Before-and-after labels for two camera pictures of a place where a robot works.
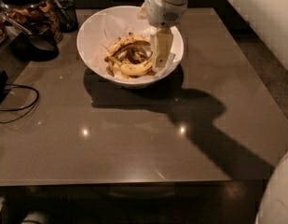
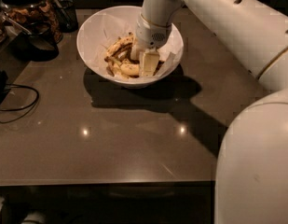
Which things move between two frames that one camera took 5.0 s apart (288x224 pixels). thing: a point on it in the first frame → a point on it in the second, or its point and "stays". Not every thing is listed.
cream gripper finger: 163,46 → 150,62
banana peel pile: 130,56 stays
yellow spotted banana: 135,69 stays
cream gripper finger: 153,43 → 136,52
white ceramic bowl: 116,46 stays
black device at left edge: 1,78 stays
